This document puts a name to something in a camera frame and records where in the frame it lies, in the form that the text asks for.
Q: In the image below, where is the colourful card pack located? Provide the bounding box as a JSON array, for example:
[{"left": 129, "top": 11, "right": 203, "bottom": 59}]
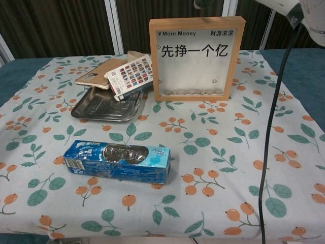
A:
[{"left": 105, "top": 57, "right": 154, "bottom": 101}]

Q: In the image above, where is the kraft spiral notebook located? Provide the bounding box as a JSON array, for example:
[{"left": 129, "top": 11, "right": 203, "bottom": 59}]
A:
[{"left": 75, "top": 57, "right": 133, "bottom": 90}]

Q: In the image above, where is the blue cookie box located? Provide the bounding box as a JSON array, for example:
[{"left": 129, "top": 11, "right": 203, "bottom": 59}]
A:
[{"left": 62, "top": 140, "right": 172, "bottom": 185}]

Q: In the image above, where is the stainless steel tray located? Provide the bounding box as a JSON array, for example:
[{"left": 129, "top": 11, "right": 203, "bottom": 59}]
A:
[{"left": 70, "top": 86, "right": 149, "bottom": 123}]

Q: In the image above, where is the floral leaf print tablecloth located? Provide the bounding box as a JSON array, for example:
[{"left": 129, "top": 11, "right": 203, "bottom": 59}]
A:
[{"left": 0, "top": 49, "right": 325, "bottom": 241}]

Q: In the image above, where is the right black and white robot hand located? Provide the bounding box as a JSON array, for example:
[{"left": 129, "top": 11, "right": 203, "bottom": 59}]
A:
[{"left": 193, "top": 0, "right": 213, "bottom": 10}]

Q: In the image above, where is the dark folding screen white frame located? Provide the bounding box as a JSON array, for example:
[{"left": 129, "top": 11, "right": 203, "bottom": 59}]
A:
[{"left": 0, "top": 0, "right": 325, "bottom": 59}]

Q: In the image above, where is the wooden framed money box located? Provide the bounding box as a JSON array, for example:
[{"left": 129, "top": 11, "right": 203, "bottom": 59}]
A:
[{"left": 148, "top": 16, "right": 247, "bottom": 102}]

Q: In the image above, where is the teal table cover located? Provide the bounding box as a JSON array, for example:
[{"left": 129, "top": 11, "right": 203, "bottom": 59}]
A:
[{"left": 0, "top": 48, "right": 325, "bottom": 244}]

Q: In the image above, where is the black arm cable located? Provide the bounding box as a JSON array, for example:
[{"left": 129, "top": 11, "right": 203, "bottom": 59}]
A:
[{"left": 258, "top": 22, "right": 305, "bottom": 244}]

